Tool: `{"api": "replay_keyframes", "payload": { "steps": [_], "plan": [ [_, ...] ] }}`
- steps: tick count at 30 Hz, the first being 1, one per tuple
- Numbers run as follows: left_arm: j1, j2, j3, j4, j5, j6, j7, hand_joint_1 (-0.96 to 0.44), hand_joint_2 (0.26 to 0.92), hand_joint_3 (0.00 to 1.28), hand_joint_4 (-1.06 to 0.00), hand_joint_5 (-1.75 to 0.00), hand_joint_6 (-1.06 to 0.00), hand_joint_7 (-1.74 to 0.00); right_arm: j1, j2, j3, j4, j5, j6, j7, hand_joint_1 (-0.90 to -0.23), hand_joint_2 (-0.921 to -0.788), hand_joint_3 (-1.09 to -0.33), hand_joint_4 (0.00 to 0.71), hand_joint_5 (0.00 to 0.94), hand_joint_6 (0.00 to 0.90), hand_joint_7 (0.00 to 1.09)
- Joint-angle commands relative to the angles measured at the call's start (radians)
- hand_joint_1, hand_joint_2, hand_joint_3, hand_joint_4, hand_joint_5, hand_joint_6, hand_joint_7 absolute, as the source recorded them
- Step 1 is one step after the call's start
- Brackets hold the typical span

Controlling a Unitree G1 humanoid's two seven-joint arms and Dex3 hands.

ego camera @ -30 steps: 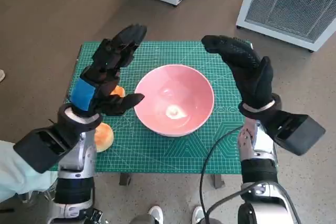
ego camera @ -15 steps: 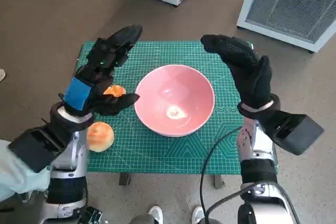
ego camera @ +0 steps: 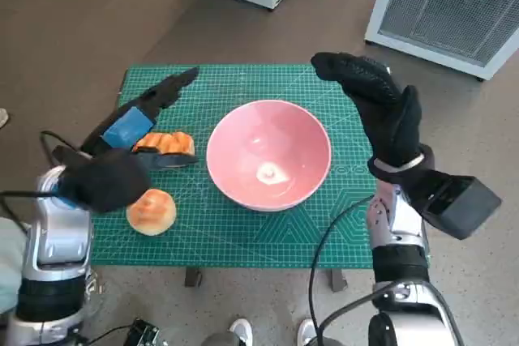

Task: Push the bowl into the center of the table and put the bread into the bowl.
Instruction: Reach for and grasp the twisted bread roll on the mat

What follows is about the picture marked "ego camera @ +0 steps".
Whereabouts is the pink bowl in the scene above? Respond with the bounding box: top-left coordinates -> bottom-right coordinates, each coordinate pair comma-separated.
205,99 -> 332,212

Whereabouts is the large white mesh cabinet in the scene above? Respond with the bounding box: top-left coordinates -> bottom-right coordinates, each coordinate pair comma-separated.
363,0 -> 519,82

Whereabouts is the long black robot cable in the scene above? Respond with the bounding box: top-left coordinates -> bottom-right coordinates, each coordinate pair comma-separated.
308,195 -> 376,346

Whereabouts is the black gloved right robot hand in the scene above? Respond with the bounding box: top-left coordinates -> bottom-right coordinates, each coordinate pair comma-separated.
310,52 -> 422,169

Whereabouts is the green cutting mat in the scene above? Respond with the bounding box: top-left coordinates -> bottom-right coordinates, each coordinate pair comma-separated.
88,63 -> 393,269

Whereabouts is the black camera cable loop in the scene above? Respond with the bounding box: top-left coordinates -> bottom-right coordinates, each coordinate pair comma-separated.
39,130 -> 82,160

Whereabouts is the dark table leg foot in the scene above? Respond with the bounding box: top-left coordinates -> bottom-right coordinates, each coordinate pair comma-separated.
184,267 -> 204,287
328,268 -> 349,293

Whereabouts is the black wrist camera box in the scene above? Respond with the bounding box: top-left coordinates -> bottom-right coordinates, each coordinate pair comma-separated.
51,145 -> 151,214
399,171 -> 503,241

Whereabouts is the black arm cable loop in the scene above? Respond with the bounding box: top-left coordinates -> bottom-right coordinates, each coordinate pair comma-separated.
0,190 -> 41,234

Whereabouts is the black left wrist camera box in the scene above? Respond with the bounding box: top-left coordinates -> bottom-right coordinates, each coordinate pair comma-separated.
51,145 -> 151,214

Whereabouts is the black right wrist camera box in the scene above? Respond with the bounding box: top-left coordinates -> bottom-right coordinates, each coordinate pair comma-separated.
399,171 -> 503,241

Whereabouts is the long ridged orange bread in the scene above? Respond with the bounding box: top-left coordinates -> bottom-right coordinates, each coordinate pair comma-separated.
132,131 -> 195,159

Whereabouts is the white shoe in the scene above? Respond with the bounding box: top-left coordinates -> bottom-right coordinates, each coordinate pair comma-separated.
297,318 -> 321,346
229,317 -> 253,346

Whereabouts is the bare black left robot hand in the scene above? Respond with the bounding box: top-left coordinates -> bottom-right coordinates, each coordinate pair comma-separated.
79,66 -> 200,171

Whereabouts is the pale green cloth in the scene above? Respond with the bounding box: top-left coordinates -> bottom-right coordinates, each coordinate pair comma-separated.
0,216 -> 28,314

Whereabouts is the round golden bread bun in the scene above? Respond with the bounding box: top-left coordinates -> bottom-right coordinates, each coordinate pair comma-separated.
125,188 -> 178,237

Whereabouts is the black circuit board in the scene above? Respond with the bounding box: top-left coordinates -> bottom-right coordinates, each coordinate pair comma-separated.
123,318 -> 165,346

